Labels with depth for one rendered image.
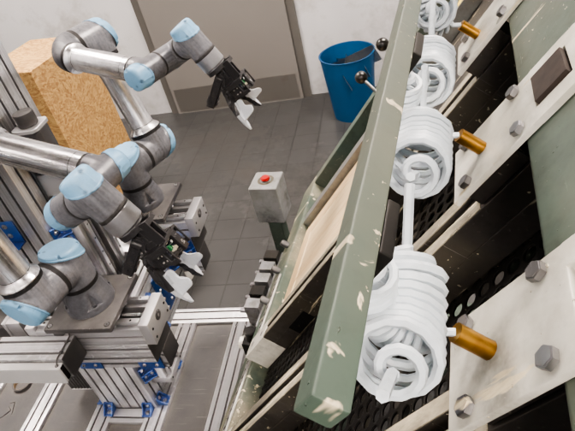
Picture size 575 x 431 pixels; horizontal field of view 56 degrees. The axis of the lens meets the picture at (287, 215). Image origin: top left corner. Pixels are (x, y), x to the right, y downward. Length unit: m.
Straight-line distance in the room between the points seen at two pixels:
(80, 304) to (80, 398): 1.07
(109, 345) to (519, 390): 1.54
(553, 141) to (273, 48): 4.27
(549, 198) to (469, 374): 0.16
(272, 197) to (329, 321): 1.90
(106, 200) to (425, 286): 0.81
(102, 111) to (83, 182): 2.58
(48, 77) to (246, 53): 1.96
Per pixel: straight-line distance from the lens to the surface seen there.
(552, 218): 0.46
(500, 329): 0.43
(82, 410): 2.68
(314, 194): 2.09
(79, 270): 1.64
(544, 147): 0.54
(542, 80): 0.59
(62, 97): 3.42
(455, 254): 0.69
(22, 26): 5.55
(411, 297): 0.38
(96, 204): 1.10
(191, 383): 2.51
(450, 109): 0.94
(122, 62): 1.68
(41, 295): 1.57
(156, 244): 1.14
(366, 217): 0.32
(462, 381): 0.45
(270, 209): 2.19
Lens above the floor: 2.13
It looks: 37 degrees down
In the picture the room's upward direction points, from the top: 15 degrees counter-clockwise
